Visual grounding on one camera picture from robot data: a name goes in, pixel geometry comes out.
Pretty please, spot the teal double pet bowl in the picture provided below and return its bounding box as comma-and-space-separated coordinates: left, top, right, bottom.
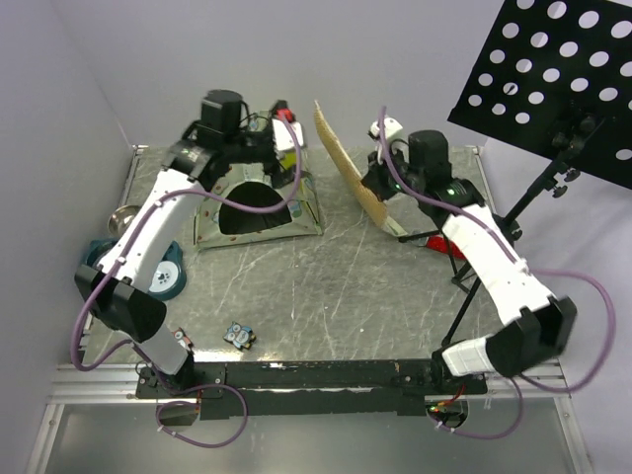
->
82, 238, 187, 301

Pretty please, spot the green patterned pet tent fabric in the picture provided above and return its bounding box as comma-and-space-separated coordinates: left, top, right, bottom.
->
191, 147, 325, 253

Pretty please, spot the red glitter microphone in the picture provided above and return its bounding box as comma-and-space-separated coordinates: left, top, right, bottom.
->
425, 235, 465, 260

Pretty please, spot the red owl puzzle piece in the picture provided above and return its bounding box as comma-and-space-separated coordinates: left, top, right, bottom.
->
173, 328, 194, 353

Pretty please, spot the stainless steel pet bowl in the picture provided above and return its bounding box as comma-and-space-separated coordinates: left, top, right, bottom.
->
107, 204, 140, 239

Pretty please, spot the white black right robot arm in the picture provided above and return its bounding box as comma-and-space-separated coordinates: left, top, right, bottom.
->
361, 119, 577, 394

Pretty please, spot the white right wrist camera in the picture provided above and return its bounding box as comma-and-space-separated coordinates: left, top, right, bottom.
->
368, 116, 404, 164

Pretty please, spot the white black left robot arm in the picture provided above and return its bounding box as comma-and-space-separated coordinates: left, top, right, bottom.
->
70, 89, 296, 397

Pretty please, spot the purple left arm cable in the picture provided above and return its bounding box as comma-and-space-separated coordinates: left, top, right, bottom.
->
71, 118, 303, 450

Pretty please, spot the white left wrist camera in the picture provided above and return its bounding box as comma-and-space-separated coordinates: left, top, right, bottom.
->
270, 100, 305, 154

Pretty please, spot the blue owl puzzle piece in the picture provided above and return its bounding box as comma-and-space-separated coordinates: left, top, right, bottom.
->
223, 321, 257, 351

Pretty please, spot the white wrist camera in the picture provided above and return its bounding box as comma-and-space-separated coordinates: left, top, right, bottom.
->
270, 100, 305, 154
368, 116, 404, 164

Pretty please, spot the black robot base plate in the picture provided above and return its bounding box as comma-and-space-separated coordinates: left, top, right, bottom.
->
135, 358, 488, 420

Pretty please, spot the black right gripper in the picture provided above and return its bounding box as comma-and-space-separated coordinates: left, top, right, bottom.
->
361, 144, 426, 204

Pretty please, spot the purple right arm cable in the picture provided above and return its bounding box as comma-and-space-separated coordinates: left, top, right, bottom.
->
375, 105, 617, 440

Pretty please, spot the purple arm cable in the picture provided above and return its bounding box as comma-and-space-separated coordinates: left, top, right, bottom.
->
71, 118, 303, 450
375, 105, 617, 440

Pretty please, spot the green patterned tent mat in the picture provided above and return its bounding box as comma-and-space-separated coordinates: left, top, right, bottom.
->
313, 100, 407, 238

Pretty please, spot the black music stand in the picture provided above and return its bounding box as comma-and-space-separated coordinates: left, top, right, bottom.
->
397, 0, 632, 347

